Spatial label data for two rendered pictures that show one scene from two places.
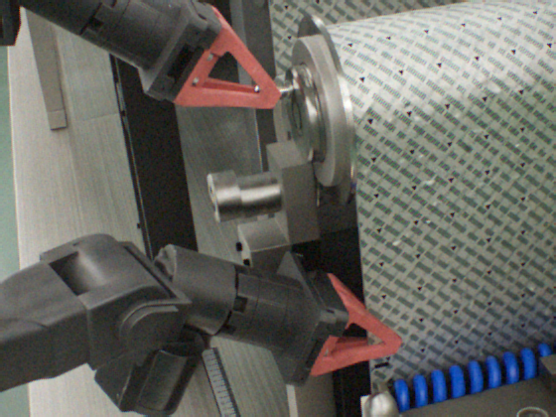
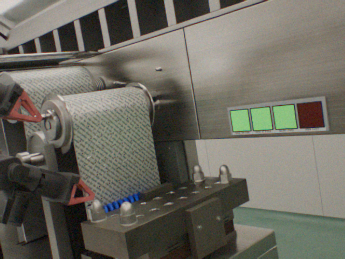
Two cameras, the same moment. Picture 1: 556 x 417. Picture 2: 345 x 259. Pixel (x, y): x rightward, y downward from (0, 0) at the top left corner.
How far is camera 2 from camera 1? 0.45 m
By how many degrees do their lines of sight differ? 38
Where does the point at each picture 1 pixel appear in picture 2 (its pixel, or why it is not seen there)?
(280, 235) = not seen: hidden behind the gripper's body
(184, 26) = (13, 86)
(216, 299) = (35, 174)
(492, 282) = (118, 172)
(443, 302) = (105, 179)
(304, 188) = (52, 152)
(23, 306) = not seen: outside the picture
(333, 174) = (64, 136)
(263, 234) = not seen: hidden behind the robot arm
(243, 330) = (45, 185)
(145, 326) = (18, 170)
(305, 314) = (64, 178)
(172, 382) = (21, 209)
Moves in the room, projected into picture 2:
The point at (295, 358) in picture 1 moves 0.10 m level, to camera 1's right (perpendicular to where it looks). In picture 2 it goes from (65, 192) to (108, 180)
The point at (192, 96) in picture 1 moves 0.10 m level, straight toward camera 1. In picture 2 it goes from (15, 113) to (30, 110)
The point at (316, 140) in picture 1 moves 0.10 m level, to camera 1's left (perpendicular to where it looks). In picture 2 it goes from (57, 127) to (12, 135)
